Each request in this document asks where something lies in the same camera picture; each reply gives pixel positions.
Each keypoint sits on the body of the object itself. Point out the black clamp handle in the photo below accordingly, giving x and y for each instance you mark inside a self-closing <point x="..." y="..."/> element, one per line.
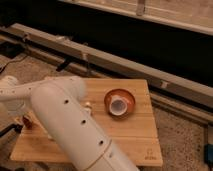
<point x="16" y="127"/>

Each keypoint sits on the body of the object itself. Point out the white tube bottle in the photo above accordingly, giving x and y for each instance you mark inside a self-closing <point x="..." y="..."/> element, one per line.
<point x="88" y="108"/>

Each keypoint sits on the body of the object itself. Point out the wooden board table top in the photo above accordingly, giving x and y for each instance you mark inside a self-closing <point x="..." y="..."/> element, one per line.
<point x="136" y="133"/>

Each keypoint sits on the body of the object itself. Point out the long metal rail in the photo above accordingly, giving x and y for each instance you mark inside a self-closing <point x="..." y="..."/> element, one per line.
<point x="171" y="83"/>

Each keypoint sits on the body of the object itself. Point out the blue object at right edge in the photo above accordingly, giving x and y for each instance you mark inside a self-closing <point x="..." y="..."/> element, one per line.
<point x="208" y="154"/>

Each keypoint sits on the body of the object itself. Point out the white cup in bowl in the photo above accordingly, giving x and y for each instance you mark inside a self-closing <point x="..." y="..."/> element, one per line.
<point x="118" y="106"/>

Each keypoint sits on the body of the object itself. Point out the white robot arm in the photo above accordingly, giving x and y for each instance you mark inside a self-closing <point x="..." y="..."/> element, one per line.
<point x="56" y="103"/>

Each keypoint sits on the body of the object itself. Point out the orange bowl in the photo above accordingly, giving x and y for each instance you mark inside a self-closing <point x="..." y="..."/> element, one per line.
<point x="126" y="95"/>

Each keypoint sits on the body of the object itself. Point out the black box on floor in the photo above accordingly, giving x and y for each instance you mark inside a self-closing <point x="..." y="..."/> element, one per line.
<point x="10" y="50"/>

